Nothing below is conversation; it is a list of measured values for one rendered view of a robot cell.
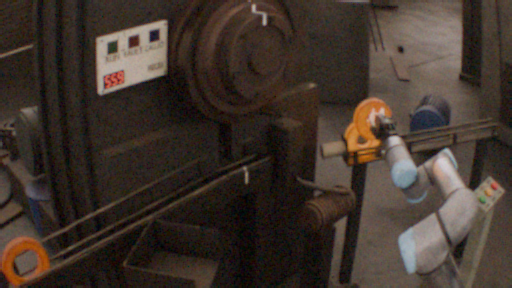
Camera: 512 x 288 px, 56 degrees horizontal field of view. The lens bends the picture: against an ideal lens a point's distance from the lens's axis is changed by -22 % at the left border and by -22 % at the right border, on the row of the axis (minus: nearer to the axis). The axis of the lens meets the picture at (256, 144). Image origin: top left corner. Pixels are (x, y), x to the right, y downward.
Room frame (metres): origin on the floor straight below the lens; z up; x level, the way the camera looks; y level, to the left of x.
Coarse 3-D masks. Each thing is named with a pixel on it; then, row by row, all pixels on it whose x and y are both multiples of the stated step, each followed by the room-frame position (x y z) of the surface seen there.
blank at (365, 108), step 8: (360, 104) 1.99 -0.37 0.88; (368, 104) 1.97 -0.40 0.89; (376, 104) 1.98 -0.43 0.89; (384, 104) 1.98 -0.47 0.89; (360, 112) 1.96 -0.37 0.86; (368, 112) 1.97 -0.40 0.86; (384, 112) 1.98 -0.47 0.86; (360, 120) 1.96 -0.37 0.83; (360, 128) 1.96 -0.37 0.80; (368, 136) 1.97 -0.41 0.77
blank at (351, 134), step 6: (366, 120) 2.08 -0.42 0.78; (348, 126) 2.09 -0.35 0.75; (354, 126) 2.07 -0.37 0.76; (348, 132) 2.07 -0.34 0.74; (354, 132) 2.07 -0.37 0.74; (348, 138) 2.06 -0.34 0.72; (354, 138) 2.07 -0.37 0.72; (348, 144) 2.06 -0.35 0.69; (354, 144) 2.07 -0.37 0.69; (366, 144) 2.09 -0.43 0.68; (372, 144) 2.08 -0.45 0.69; (378, 144) 2.08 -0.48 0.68; (372, 150) 2.08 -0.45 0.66; (360, 156) 2.07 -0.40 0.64; (366, 156) 2.07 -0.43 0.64
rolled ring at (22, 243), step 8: (16, 240) 1.21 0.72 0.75; (24, 240) 1.22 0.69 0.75; (32, 240) 1.24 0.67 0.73; (8, 248) 1.18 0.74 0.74; (16, 248) 1.19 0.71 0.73; (24, 248) 1.21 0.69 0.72; (32, 248) 1.23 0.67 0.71; (40, 248) 1.25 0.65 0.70; (8, 256) 1.16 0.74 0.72; (40, 256) 1.24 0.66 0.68; (48, 256) 1.27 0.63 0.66; (8, 264) 1.15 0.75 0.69; (40, 264) 1.25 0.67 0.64; (48, 264) 1.26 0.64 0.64; (8, 272) 1.15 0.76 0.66; (40, 272) 1.23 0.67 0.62; (16, 280) 1.16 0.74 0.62; (24, 280) 1.19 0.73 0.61
